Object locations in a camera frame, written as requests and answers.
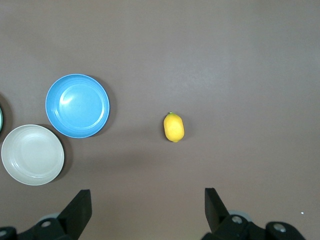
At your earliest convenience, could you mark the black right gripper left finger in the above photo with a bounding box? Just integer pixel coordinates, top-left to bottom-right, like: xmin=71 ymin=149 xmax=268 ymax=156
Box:
xmin=0 ymin=189 xmax=93 ymax=240

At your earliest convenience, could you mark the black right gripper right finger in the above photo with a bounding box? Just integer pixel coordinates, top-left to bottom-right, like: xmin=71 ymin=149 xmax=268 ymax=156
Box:
xmin=201 ymin=187 xmax=307 ymax=240

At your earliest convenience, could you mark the yellow lemon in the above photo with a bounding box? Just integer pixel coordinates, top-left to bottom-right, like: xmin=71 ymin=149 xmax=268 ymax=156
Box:
xmin=163 ymin=111 xmax=186 ymax=144

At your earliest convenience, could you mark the beige plate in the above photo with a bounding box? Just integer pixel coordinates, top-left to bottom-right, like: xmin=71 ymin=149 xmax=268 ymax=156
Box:
xmin=0 ymin=124 xmax=66 ymax=187

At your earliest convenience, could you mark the blue plate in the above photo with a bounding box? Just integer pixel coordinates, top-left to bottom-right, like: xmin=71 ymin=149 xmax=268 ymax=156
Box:
xmin=44 ymin=73 xmax=111 ymax=139

